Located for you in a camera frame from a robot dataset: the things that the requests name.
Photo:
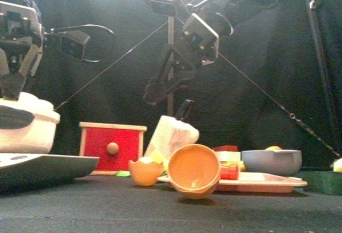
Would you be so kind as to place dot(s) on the grey toy bowl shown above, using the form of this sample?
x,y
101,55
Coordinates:
x,y
271,162

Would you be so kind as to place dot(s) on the brown eggshell half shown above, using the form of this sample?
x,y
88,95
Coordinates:
x,y
144,173
193,168

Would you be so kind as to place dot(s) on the green ribbed toy vegetable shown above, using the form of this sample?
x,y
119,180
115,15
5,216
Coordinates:
x,y
123,174

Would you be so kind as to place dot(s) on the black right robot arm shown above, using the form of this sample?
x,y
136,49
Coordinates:
x,y
248,0

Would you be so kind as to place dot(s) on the yellow toy ball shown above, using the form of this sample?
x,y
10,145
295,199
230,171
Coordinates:
x,y
338,165

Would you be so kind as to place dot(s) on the dark slanted frame pole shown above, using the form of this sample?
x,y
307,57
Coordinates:
x,y
322,67

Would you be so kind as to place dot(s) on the red and white toy block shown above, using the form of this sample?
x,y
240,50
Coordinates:
x,y
227,156

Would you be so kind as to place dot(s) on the yellow toy banana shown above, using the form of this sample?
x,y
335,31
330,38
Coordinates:
x,y
242,166

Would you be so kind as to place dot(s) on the green starfruit half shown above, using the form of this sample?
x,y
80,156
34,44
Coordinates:
x,y
156,158

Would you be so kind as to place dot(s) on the dark green box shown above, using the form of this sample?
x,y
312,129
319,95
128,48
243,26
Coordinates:
x,y
322,182

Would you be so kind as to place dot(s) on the pink toy tray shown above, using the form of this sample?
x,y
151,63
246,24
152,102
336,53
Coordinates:
x,y
262,182

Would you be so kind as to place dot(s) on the red wooden drawer box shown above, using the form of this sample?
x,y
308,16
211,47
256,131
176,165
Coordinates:
x,y
100,143

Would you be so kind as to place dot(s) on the white toy carton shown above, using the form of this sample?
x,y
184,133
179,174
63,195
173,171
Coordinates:
x,y
171,133

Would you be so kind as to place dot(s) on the vertical metal frame pole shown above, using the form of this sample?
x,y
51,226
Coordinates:
x,y
169,30

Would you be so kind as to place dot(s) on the white toy pot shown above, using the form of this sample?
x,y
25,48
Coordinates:
x,y
30,137

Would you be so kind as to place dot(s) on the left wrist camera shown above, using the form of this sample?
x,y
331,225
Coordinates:
x,y
73,45

